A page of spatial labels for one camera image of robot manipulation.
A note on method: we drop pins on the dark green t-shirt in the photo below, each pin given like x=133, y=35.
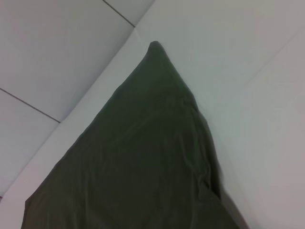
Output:
x=143, y=155

